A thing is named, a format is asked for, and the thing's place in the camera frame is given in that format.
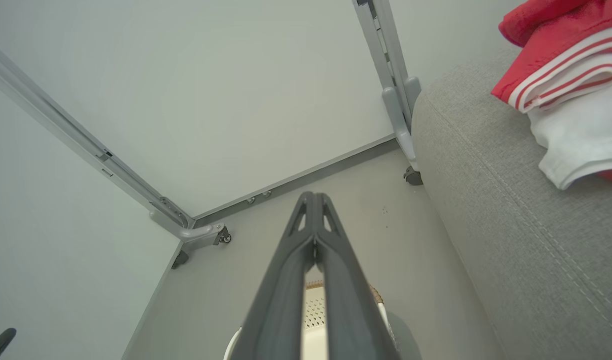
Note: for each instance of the grey fabric sofa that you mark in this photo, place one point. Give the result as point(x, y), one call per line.
point(536, 250)

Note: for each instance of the grey baseboard strip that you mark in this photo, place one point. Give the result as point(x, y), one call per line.
point(311, 175)

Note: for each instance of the grey frame post left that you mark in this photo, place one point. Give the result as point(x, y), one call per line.
point(60, 127)

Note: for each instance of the beige perforated laundry basket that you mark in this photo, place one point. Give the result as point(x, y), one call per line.
point(313, 325)

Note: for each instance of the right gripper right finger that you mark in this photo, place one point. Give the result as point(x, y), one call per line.
point(348, 300)

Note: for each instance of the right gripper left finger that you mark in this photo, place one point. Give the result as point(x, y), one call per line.
point(280, 300)

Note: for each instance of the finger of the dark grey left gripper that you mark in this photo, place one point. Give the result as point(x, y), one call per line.
point(0, 342)

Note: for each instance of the red garment with white stripes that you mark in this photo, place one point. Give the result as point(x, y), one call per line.
point(551, 45)

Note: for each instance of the grey frame post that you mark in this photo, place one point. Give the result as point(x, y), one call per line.
point(391, 60)
point(60, 127)

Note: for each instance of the grey frame post right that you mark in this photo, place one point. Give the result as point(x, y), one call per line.
point(391, 60)

